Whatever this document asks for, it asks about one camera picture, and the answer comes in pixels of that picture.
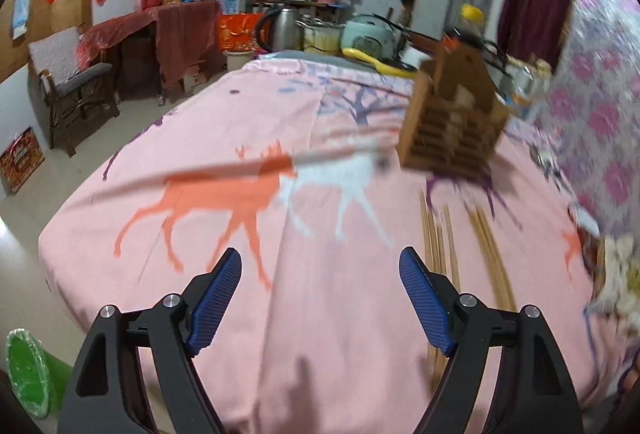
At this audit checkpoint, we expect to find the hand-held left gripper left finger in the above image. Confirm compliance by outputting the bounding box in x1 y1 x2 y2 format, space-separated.
57 247 243 434

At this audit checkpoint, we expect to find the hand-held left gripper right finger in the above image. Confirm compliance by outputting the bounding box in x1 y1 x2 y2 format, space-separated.
398 247 585 434

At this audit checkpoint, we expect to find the bunch of wooden chopsticks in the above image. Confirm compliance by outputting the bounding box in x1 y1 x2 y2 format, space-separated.
420 189 518 395

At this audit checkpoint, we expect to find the wooden utensil holder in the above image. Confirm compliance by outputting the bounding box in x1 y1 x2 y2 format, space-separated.
396 47 511 177

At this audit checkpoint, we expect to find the pink deer print bedsheet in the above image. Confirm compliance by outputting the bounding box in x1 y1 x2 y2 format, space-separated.
37 49 640 434

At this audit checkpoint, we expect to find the metal spoon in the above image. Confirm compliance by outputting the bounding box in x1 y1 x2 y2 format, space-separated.
532 147 556 175

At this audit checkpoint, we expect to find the cream towel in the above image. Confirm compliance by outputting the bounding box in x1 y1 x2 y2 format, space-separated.
595 234 640 315

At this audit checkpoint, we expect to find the green plastic stool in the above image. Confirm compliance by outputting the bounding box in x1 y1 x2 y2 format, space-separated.
5 329 58 420

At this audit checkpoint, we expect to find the cardboard box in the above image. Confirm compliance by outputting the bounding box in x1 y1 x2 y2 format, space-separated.
181 59 211 94

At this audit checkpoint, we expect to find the clear plastic oil bottle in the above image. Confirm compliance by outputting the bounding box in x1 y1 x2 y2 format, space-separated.
507 59 548 120

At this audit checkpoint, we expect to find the yellow plastic ladle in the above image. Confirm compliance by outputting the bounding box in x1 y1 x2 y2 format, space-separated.
341 47 418 76

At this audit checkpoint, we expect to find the white plastic bucket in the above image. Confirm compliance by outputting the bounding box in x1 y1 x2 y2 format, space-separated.
225 49 256 71

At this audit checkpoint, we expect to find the wooden armchair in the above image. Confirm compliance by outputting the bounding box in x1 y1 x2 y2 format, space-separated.
27 27 121 157

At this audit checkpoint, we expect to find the mint green rice cooker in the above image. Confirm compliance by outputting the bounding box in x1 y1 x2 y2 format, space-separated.
341 13 398 60

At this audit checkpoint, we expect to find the orange red gift bag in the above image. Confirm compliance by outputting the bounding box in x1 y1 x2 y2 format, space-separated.
217 13 263 52

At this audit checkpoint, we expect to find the table with red cloth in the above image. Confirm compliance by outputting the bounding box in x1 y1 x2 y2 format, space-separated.
82 0 223 105

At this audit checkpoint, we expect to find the steel kettle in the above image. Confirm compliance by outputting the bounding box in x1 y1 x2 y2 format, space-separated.
255 7 303 52

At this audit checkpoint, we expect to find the white and yellow pot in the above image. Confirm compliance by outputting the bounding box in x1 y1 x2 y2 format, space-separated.
302 22 346 55

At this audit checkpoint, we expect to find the dark sauce bottle yellow cap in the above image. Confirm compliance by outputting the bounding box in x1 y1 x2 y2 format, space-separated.
442 3 487 52

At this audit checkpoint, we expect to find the white fluffy chair cushion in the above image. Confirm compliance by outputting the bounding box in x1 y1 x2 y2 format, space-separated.
27 27 81 82

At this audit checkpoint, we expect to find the wooden door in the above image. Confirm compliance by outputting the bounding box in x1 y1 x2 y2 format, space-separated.
0 0 101 82

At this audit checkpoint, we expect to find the blue white hanging bag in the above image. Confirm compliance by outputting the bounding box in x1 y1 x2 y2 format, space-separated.
11 0 32 40

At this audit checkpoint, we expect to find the floral plastic wall covering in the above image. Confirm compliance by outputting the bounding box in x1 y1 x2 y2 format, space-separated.
542 0 640 255

